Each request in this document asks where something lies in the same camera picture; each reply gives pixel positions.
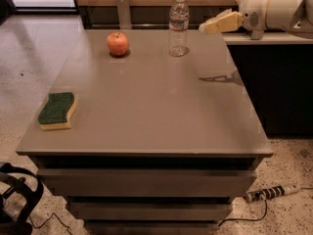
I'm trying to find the thin black floor cable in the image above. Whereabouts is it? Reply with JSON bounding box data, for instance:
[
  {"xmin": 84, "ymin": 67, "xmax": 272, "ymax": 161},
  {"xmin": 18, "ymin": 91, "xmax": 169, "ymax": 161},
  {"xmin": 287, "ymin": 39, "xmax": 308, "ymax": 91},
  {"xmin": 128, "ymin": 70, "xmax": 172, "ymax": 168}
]
[{"xmin": 28, "ymin": 211, "xmax": 73, "ymax": 235}]

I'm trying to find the white power strip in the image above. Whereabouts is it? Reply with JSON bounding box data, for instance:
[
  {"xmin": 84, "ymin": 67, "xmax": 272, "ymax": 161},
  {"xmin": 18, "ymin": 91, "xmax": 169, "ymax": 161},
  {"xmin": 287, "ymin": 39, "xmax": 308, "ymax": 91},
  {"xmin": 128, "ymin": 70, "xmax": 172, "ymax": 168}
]
[{"xmin": 244, "ymin": 184, "xmax": 300, "ymax": 203}]

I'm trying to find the left metal bracket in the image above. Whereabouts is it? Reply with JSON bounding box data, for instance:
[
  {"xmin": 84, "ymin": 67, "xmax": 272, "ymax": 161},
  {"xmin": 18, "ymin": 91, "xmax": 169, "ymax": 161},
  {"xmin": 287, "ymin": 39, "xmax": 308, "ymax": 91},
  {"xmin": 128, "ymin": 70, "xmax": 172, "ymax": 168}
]
[{"xmin": 116, "ymin": 0, "xmax": 132, "ymax": 29}]

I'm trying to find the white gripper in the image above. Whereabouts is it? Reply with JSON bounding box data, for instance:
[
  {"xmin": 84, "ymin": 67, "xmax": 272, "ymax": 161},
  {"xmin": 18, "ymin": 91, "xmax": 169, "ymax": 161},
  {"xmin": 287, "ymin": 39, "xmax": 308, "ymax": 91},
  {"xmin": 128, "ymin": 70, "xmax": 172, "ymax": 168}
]
[{"xmin": 199, "ymin": 0, "xmax": 270, "ymax": 40}]

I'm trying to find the clear plastic water bottle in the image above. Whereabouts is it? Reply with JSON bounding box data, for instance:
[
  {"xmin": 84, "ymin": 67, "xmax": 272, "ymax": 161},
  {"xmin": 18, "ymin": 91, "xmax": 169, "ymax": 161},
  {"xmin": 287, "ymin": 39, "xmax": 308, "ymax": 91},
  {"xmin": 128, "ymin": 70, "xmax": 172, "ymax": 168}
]
[{"xmin": 168, "ymin": 0, "xmax": 189, "ymax": 57}]

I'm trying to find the green and yellow sponge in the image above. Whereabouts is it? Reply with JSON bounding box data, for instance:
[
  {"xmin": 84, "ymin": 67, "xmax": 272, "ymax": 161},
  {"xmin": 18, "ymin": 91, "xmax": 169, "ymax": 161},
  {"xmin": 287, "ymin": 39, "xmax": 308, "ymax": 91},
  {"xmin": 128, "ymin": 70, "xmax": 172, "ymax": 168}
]
[{"xmin": 37, "ymin": 92, "xmax": 77, "ymax": 131}]

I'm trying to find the red apple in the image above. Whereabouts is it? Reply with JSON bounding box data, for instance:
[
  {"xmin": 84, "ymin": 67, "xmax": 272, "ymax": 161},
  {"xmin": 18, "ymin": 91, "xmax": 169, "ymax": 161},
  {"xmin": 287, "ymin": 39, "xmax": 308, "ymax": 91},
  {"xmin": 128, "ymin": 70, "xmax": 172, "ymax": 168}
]
[{"xmin": 107, "ymin": 32, "xmax": 129, "ymax": 56}]

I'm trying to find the black power cable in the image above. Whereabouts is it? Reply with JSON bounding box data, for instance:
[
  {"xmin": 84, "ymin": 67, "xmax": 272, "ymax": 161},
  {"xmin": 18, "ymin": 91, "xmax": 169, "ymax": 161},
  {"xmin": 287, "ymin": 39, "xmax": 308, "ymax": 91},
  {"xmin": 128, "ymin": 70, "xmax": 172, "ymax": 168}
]
[{"xmin": 217, "ymin": 198, "xmax": 268, "ymax": 228}]

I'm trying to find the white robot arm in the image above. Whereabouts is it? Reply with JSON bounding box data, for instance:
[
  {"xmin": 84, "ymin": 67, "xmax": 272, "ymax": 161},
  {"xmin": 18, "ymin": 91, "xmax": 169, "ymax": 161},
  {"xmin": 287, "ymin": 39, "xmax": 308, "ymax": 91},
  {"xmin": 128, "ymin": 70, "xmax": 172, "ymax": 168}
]
[{"xmin": 199, "ymin": 0, "xmax": 313, "ymax": 40}]

